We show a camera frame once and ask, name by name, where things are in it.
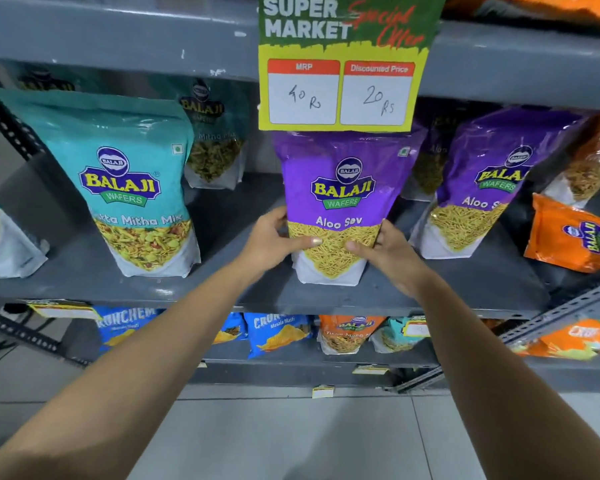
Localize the person's left hand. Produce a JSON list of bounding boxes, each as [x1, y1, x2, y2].
[[239, 206, 324, 275]]

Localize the person's right hand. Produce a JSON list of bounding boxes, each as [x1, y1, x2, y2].
[[345, 219, 434, 300]]

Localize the purple snack packet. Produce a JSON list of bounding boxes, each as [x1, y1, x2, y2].
[[408, 107, 590, 260], [272, 126, 429, 287], [401, 97, 463, 203]]

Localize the person's left forearm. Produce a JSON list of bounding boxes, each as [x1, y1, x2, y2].
[[0, 259, 267, 480]]

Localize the person's right forearm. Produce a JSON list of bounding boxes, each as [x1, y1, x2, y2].
[[411, 275, 600, 480]]

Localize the orange snack packet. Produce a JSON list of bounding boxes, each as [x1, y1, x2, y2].
[[442, 0, 600, 31], [523, 193, 600, 274], [317, 315, 387, 356], [539, 112, 600, 209]]

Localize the blue chips packet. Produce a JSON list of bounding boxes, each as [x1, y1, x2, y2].
[[243, 313, 314, 360], [92, 307, 165, 354], [212, 312, 249, 345]]

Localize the teal snack packet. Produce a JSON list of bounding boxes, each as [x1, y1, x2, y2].
[[0, 187, 50, 280], [0, 87, 202, 279], [152, 76, 251, 191], [369, 317, 429, 354]]

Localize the green yellow offer sign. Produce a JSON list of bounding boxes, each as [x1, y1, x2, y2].
[[257, 0, 449, 133]]

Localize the orange chips packet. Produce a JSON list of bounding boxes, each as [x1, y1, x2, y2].
[[509, 318, 600, 361]]

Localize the grey metal shelf rack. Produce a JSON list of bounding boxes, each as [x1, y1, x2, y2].
[[0, 0, 600, 395]]

